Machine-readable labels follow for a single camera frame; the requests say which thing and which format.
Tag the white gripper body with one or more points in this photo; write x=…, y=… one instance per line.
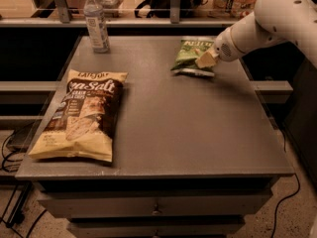
x=224, y=47

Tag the green jalapeno chip bag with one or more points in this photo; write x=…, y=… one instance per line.
x=192, y=48

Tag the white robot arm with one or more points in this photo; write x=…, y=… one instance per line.
x=272, y=22

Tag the colourful snack bag on shelf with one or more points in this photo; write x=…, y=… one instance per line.
x=231, y=8

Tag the black bag on shelf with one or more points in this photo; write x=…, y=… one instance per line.
x=161, y=8

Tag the brown sea salt chip bag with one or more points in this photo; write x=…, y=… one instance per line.
x=83, y=124

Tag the grey drawer cabinet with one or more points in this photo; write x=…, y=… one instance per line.
x=174, y=133

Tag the clear plastic water bottle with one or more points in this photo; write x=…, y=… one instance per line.
x=96, y=26

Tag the upper drawer with knob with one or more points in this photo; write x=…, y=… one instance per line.
x=118, y=204

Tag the drawer with knob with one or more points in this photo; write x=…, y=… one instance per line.
x=118, y=204
x=178, y=227

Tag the lower drawer with knob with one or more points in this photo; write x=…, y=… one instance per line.
x=178, y=227

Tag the grey metal shelf rail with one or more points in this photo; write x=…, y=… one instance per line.
x=69, y=14

